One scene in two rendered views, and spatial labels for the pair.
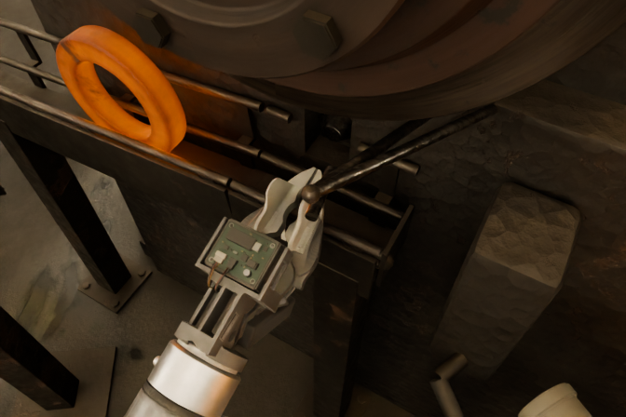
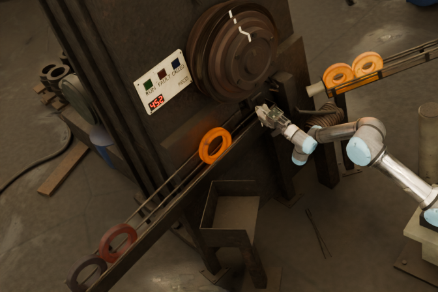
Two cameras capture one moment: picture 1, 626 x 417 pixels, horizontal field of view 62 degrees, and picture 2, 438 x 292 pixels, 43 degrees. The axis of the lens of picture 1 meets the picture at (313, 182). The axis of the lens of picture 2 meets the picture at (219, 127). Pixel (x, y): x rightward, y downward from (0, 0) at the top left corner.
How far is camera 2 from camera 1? 238 cm
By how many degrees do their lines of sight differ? 41
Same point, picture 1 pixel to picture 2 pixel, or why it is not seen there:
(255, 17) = (265, 70)
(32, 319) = not seen: outside the picture
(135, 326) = (238, 260)
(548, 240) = (284, 74)
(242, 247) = (273, 113)
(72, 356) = (246, 281)
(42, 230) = not seen: outside the picture
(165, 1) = (256, 79)
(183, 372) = (292, 127)
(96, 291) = (218, 276)
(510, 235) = (282, 78)
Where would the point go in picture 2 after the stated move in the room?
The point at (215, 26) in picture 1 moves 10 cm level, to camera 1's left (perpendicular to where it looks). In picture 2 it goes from (262, 75) to (257, 90)
